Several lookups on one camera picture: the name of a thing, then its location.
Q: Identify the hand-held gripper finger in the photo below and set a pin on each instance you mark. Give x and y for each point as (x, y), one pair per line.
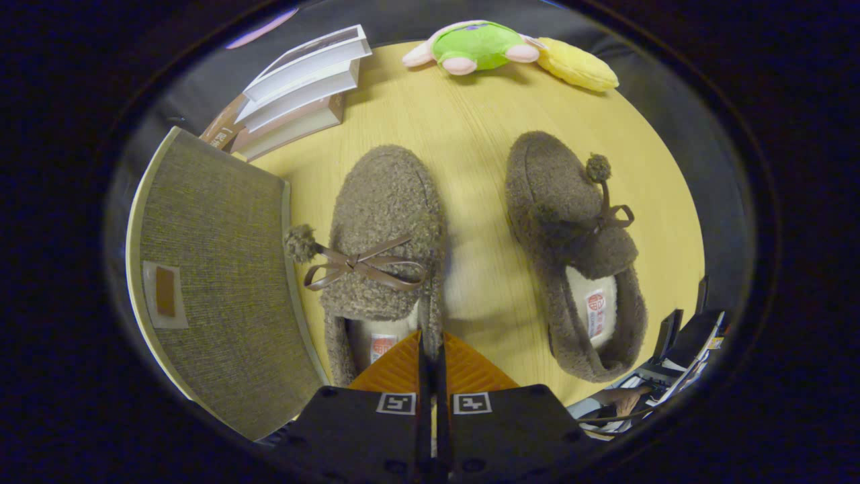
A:
(440, 403)
(424, 403)

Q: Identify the brown fuzzy slipper shoe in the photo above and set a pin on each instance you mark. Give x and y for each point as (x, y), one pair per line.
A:
(386, 202)
(557, 181)

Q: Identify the black equipment clutter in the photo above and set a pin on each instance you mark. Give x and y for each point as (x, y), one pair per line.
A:
(692, 343)

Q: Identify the thick tan-covered book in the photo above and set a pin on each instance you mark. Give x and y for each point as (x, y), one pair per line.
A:
(289, 131)

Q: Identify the brown cover book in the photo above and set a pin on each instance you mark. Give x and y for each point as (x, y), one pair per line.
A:
(222, 131)

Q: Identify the green plush toy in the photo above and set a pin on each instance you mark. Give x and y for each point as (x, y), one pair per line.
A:
(470, 44)

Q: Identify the white portrait cover book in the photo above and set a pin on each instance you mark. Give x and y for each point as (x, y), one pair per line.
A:
(316, 57)

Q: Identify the yellow plush toy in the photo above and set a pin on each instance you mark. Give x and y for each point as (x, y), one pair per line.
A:
(578, 66)

